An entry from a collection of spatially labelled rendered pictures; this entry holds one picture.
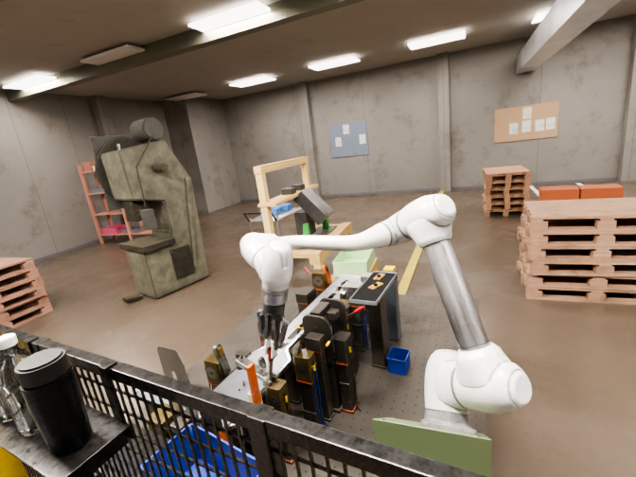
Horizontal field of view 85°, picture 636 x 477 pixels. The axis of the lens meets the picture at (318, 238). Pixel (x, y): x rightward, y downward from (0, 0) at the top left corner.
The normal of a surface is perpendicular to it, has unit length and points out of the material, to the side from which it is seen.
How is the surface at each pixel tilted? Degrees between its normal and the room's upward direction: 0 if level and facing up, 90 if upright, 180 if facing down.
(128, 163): 90
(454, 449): 90
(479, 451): 90
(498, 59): 90
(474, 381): 79
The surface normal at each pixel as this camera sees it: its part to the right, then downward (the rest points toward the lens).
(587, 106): -0.39, 0.29
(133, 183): 0.80, 0.07
